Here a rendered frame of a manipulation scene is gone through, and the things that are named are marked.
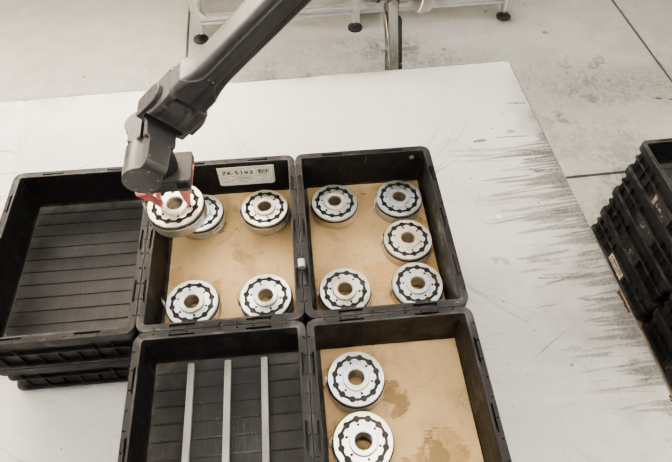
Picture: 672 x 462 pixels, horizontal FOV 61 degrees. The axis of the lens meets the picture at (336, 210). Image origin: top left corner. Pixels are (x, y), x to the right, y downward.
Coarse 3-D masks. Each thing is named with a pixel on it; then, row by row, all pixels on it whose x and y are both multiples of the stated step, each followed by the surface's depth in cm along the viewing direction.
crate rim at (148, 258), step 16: (208, 160) 123; (224, 160) 123; (240, 160) 123; (256, 160) 123; (272, 160) 123; (288, 160) 123; (144, 256) 109; (144, 272) 106; (144, 288) 105; (144, 304) 102; (144, 320) 101; (208, 320) 100; (224, 320) 100; (240, 320) 100; (256, 320) 100; (272, 320) 100; (288, 320) 100
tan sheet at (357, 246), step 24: (312, 192) 131; (360, 192) 131; (312, 216) 127; (360, 216) 127; (312, 240) 123; (336, 240) 123; (360, 240) 123; (336, 264) 119; (360, 264) 119; (384, 264) 119; (432, 264) 119; (384, 288) 116
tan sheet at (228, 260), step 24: (288, 192) 131; (240, 216) 127; (192, 240) 123; (216, 240) 123; (240, 240) 123; (264, 240) 123; (288, 240) 123; (192, 264) 119; (216, 264) 119; (240, 264) 119; (264, 264) 119; (288, 264) 119; (168, 288) 116; (216, 288) 116; (240, 288) 116; (240, 312) 112
